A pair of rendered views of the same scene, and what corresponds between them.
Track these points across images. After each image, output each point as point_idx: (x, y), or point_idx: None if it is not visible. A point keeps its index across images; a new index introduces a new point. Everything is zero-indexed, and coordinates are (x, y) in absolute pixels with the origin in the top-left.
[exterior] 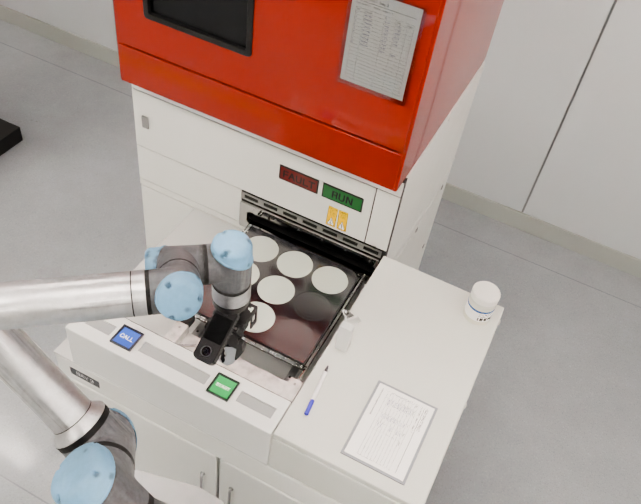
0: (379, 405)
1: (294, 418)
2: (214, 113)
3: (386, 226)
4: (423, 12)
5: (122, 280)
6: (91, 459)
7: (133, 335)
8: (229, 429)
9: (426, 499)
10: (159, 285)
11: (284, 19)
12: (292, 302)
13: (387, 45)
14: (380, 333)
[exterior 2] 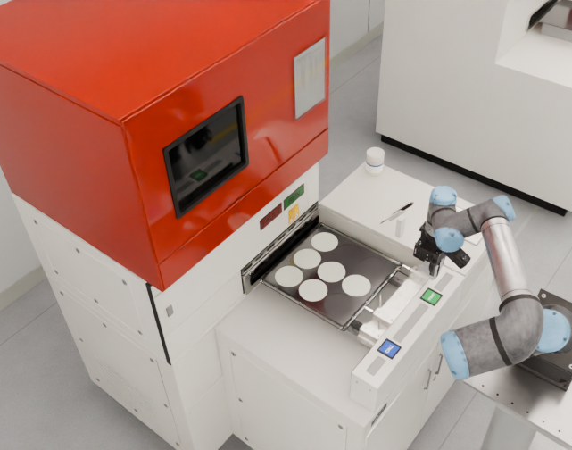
0: None
1: (454, 263)
2: (232, 230)
3: (316, 184)
4: (325, 38)
5: (501, 227)
6: (543, 317)
7: (387, 344)
8: (448, 308)
9: None
10: (504, 210)
11: (262, 117)
12: (344, 263)
13: (313, 74)
14: (387, 215)
